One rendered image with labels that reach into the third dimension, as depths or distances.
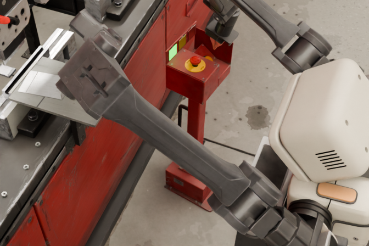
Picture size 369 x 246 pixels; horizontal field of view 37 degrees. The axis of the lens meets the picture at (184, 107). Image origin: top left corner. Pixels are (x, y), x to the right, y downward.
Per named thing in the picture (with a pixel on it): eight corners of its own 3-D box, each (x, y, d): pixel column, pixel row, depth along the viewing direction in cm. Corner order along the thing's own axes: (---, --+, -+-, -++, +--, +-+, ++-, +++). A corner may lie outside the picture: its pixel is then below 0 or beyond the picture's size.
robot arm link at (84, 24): (94, 66, 123) (119, 38, 122) (55, 32, 122) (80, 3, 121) (102, 63, 135) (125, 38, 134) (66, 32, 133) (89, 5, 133)
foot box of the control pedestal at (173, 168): (210, 213, 241) (212, 198, 232) (163, 186, 249) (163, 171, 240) (232, 181, 252) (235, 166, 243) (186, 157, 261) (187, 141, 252)
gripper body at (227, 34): (213, 20, 190) (219, 6, 184) (238, 37, 189) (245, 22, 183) (204, 31, 187) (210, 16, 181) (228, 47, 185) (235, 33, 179)
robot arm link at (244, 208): (267, 244, 98) (288, 223, 97) (227, 211, 95) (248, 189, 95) (254, 222, 107) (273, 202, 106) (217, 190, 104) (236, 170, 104)
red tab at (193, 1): (189, 17, 244) (190, 5, 239) (185, 16, 245) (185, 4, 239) (201, -2, 254) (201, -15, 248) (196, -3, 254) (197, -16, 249)
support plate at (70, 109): (95, 128, 143) (94, 125, 143) (9, 100, 149) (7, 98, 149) (124, 82, 155) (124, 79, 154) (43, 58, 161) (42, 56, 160)
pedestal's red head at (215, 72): (202, 105, 194) (205, 69, 181) (165, 88, 200) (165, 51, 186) (230, 72, 205) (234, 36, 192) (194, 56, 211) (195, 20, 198)
